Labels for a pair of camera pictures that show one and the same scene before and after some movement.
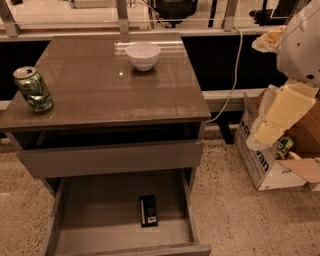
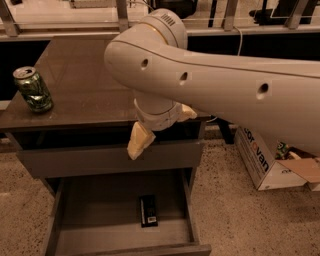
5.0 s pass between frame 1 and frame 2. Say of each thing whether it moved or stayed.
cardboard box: stayed
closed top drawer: stayed
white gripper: moved
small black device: stayed
